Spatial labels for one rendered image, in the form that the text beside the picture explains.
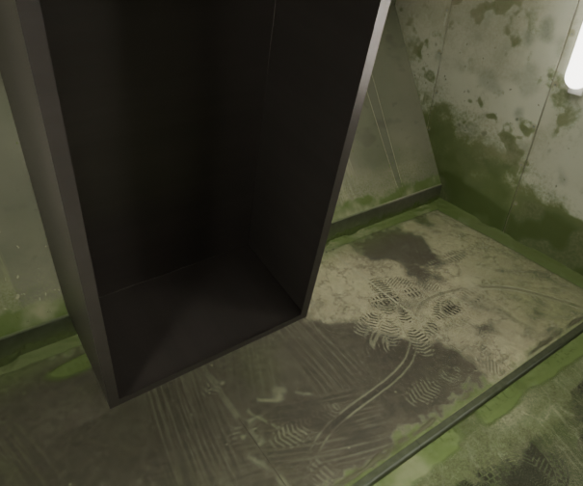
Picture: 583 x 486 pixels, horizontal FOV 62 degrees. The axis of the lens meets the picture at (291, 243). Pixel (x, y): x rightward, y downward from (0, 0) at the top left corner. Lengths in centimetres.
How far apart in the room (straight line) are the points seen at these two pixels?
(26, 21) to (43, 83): 8
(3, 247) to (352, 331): 138
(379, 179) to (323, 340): 110
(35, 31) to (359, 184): 217
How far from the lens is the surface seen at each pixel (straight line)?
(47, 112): 74
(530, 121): 271
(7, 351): 213
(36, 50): 71
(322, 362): 195
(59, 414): 193
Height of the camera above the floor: 148
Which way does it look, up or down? 34 degrees down
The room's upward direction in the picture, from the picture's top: 2 degrees clockwise
